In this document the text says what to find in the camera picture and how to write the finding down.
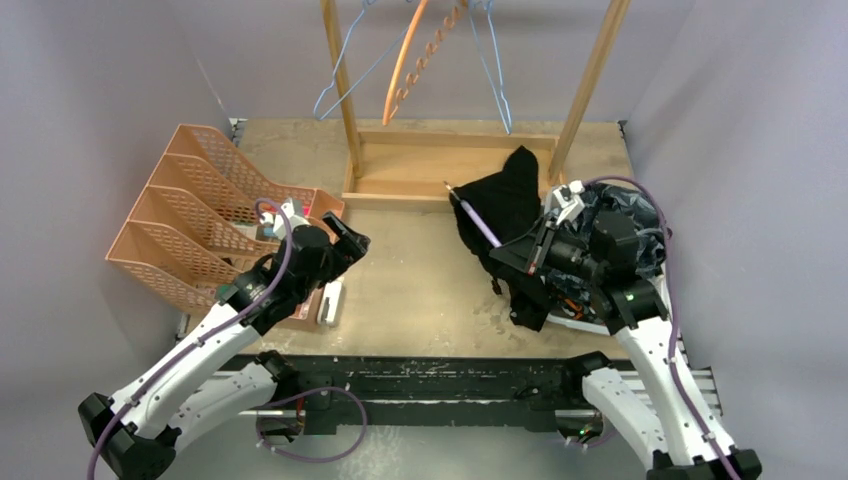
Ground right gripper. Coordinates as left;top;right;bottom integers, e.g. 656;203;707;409
490;216;606;284

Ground purple hanger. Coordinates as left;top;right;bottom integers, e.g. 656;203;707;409
444;181;502;248

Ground black garment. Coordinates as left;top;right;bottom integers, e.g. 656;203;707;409
449;146;552;332

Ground white stapler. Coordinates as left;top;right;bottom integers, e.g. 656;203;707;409
316;280;343;328

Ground grey camouflage shorts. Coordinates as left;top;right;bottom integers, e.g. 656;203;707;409
582;204;671;317

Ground peach plastic file organizer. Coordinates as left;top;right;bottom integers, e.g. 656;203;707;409
106;124;345;319

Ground blue wire hanger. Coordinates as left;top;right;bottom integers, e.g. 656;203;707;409
312;1;413;121

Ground orange hanger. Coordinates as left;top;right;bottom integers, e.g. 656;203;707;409
381;0;469;126

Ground orange camouflage shorts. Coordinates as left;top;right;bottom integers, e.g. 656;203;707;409
552;295;587;320

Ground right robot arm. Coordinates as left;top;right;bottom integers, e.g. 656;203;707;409
491;177;763;479

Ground white plastic basket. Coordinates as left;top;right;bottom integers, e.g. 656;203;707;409
539;185;667;336

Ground wooden clothes rack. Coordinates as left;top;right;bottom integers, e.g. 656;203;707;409
337;1;631;212

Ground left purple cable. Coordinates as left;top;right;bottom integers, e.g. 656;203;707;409
86;197;369;480

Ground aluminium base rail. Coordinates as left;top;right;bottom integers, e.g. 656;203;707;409
286;355;594;435

